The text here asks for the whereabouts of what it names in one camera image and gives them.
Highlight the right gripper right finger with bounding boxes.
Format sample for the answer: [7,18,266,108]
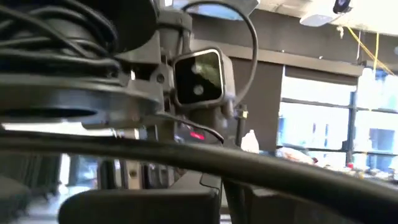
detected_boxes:
[223,179,358,224]

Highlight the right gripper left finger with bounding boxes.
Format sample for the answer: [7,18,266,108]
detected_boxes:
[58,172,222,224]

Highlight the thin black cord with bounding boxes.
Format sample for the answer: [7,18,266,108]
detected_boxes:
[0,0,225,144]

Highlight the clear plastic bag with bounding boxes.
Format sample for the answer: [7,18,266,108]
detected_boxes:
[275,146,318,165]

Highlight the white bag red rings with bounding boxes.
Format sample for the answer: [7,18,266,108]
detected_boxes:
[241,129,260,154]

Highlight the black monitor pole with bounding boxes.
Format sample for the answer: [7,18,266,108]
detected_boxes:
[236,104,249,147]

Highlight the white ceiling lamp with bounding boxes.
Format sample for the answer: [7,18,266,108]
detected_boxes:
[299,0,354,28]

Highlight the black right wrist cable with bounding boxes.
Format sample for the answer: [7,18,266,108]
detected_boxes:
[0,129,398,224]

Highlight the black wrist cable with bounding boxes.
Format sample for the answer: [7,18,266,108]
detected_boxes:
[182,0,259,105]
[0,129,398,224]

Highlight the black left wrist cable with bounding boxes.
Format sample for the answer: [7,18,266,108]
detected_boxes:
[182,0,259,105]

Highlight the yellow extension cord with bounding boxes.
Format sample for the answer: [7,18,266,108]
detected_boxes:
[346,26,395,76]

